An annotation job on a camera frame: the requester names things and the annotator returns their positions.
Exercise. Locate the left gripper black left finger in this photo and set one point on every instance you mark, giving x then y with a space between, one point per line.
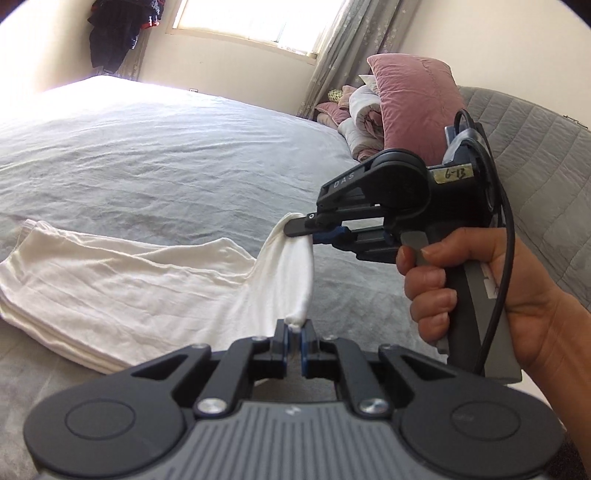
211 382

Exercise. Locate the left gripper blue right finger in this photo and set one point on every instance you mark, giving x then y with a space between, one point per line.
392 381

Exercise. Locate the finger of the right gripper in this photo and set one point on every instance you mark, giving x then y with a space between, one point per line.
341 238
313 224

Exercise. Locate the white garment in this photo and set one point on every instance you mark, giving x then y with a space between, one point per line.
109 303

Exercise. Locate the right forearm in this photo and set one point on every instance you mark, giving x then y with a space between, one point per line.
552 343

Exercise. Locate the dark hanging clothes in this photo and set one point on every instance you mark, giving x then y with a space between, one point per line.
116 26

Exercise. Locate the right hand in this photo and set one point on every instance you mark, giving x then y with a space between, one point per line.
432 301

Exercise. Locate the folded grey pink quilt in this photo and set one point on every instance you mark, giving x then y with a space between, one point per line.
363 130

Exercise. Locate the pink velvet pillow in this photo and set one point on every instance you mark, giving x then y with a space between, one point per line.
419 99

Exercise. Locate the small pink cushion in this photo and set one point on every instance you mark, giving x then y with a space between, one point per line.
337 106

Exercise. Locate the grey quilted headboard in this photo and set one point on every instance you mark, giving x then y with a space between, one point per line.
543 160

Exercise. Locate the grey patterned curtain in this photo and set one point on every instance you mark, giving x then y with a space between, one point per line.
364 28

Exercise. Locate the window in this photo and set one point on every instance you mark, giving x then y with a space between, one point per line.
297 26

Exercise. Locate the grey bed sheet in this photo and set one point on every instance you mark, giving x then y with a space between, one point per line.
167 166

